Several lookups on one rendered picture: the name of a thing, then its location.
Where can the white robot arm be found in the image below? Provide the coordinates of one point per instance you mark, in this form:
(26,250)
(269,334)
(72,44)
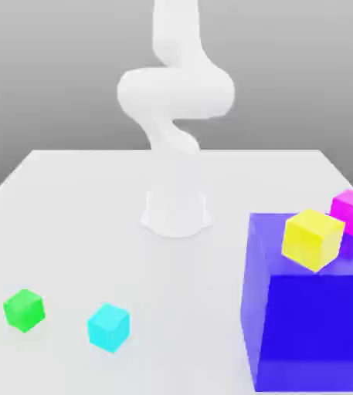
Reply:
(176,92)

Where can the small yellow cube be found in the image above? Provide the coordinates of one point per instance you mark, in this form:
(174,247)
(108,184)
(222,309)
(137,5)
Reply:
(310,240)

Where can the small cyan cube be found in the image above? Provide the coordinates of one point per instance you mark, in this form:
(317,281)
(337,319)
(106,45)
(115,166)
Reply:
(108,327)

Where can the small green cube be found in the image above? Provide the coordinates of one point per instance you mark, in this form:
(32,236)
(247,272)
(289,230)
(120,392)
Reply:
(24,310)

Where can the large blue box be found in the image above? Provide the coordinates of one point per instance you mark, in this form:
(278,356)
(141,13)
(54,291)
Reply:
(312,324)

